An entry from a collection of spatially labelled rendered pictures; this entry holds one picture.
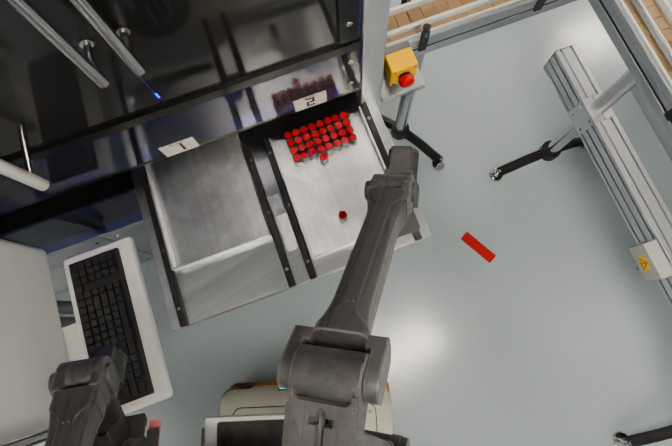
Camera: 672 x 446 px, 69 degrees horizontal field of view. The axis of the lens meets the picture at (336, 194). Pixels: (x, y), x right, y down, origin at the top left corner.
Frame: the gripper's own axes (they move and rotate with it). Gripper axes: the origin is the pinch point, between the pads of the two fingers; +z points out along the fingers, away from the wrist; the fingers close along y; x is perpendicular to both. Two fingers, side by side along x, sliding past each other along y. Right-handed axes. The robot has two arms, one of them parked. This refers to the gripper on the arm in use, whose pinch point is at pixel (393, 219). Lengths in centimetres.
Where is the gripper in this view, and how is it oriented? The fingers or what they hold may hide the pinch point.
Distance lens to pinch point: 106.7
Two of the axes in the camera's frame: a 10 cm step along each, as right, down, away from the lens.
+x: -9.4, 3.3, -0.3
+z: 0.5, 2.4, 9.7
